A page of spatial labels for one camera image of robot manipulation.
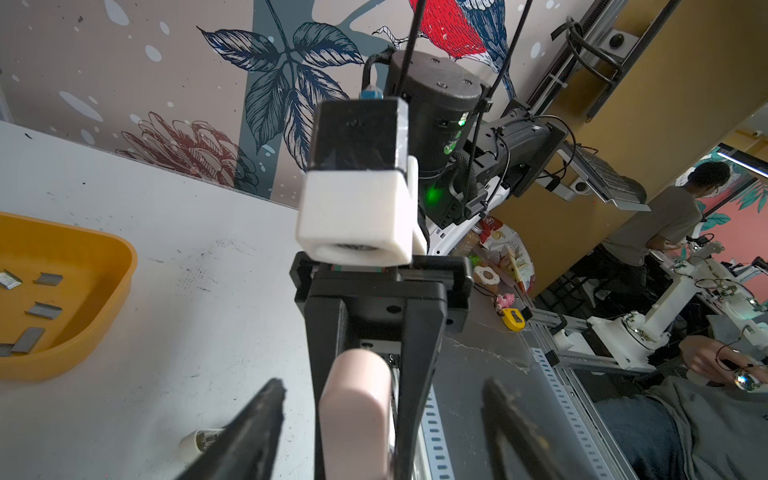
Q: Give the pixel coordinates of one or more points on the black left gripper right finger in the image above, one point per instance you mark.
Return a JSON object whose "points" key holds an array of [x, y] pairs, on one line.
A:
{"points": [[504, 422]]}

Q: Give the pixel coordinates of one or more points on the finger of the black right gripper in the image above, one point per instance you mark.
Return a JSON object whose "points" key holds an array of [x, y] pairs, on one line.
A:
{"points": [[325, 324], [422, 331]]}

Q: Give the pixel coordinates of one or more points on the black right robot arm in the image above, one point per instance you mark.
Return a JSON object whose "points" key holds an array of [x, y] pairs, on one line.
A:
{"points": [[456, 57]]}

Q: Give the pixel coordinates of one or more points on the person in grey shirt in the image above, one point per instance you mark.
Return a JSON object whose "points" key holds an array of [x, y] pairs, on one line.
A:
{"points": [[619, 260]]}

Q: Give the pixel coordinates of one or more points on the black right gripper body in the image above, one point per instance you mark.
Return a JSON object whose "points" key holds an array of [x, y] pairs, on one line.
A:
{"points": [[375, 300]]}

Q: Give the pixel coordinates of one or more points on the yellow plastic tray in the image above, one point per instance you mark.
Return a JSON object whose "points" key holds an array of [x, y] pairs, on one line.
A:
{"points": [[97, 270]]}

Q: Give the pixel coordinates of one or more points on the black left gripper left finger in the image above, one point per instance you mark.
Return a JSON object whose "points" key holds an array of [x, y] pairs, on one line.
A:
{"points": [[247, 447]]}

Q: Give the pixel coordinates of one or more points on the grey staple strip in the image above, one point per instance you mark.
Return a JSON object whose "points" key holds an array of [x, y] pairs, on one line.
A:
{"points": [[28, 340], [9, 281], [46, 311], [48, 279]]}

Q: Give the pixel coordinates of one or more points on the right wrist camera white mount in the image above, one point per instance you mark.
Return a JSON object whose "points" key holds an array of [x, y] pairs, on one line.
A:
{"points": [[359, 200]]}

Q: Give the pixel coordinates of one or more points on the beige olive mini stapler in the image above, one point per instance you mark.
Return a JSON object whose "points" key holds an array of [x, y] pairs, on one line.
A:
{"points": [[197, 442]]}

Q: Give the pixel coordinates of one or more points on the yellow tape measure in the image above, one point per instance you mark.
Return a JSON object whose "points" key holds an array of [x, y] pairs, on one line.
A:
{"points": [[513, 319]]}

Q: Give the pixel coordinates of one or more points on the seated person in foreground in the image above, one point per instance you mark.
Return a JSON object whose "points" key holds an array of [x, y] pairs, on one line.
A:
{"points": [[680, 430]]}

